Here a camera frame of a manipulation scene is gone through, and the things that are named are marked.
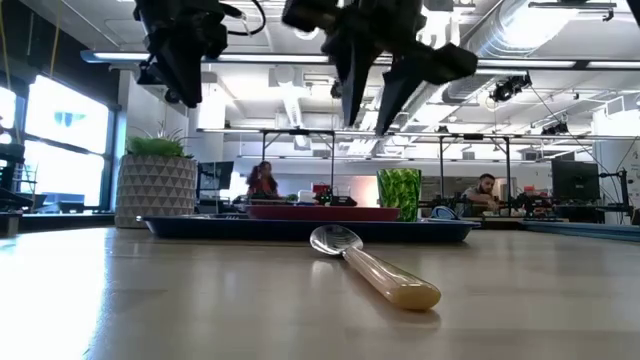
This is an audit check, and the grey white triangle-pattern planter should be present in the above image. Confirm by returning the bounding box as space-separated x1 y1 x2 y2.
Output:
114 153 198 230

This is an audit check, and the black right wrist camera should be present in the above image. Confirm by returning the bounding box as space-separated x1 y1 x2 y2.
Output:
282 0 341 32

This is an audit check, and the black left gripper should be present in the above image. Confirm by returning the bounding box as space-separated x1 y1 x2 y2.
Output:
133 0 229 109

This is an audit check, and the large black-framed window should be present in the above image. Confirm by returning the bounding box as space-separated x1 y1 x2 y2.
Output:
0 74 121 214

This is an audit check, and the silver round ventilation duct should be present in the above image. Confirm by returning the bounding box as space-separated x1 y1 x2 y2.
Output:
442 0 591 104

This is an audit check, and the green patterned glass cup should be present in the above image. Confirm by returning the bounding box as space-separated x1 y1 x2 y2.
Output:
376 167 423 223

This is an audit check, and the white blue rounded object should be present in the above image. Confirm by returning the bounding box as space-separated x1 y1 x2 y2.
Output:
429 205 460 222

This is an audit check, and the black overhead light bar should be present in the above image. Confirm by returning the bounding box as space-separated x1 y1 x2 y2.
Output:
79 48 640 71

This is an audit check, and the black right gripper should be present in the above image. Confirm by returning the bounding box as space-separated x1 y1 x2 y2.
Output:
321 0 479 137

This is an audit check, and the black computer monitor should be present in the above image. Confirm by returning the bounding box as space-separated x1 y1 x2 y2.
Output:
551 159 601 203
197 160 235 201

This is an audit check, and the person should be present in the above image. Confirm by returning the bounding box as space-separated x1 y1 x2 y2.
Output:
460 172 502 212
245 160 280 199

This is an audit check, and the black table edge rail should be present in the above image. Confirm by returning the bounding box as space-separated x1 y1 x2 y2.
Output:
0 210 117 236

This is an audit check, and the black cable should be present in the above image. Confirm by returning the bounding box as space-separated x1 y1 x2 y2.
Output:
219 0 267 37

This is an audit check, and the dark blue plastic tray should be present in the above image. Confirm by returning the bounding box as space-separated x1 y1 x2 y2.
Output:
137 213 481 245

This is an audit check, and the blue flat board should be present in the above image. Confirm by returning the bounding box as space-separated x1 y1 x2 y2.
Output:
521 219 640 244

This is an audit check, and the yellow cable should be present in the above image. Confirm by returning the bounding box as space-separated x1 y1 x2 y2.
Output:
0 0 12 79
48 0 63 79

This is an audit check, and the black metal frame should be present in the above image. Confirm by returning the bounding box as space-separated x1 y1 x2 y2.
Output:
438 132 512 201
259 128 336 201

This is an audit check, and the green succulent plant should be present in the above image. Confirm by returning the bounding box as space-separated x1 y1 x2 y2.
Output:
124 122 195 159

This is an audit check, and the spoon with cream handle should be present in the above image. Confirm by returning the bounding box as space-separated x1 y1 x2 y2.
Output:
308 224 443 311

